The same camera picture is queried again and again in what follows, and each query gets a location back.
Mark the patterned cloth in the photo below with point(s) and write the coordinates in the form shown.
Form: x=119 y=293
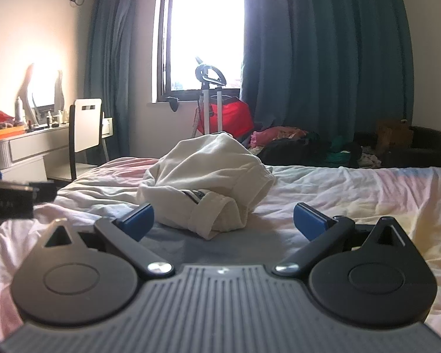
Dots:
x=369 y=160

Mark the white dressing table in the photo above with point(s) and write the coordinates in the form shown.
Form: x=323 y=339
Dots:
x=25 y=149

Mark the dark framed window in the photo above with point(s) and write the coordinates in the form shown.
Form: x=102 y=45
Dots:
x=205 y=29

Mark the pink bed sheet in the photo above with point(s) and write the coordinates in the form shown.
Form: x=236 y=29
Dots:
x=352 y=198

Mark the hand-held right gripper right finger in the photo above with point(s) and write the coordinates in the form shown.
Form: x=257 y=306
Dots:
x=308 y=222

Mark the table mirror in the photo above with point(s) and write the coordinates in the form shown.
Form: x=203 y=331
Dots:
x=46 y=84

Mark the green cloth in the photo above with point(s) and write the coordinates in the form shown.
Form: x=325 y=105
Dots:
x=338 y=150

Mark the pink cloth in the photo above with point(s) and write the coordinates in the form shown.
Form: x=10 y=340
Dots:
x=279 y=134

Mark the orange box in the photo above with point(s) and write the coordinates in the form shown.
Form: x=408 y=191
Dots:
x=5 y=132

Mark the white bottle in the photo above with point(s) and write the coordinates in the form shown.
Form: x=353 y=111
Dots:
x=19 y=110

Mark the red bag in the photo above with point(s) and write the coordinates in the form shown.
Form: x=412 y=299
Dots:
x=231 y=117

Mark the black windowsill object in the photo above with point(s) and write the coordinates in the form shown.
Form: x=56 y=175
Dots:
x=172 y=103

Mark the black armchair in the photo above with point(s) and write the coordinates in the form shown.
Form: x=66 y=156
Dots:
x=426 y=147

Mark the dark clothes pile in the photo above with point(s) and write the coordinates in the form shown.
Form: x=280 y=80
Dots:
x=297 y=152

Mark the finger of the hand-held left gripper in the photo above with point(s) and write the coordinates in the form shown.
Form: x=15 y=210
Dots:
x=44 y=192

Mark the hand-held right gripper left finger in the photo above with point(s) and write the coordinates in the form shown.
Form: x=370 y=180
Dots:
x=139 y=220

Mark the brown plush toy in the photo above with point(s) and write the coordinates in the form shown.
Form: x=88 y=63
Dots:
x=393 y=134

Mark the white zip jacket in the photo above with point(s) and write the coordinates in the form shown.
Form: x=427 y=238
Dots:
x=205 y=165

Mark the blue curtain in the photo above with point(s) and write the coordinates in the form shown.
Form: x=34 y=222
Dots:
x=323 y=51
x=110 y=62

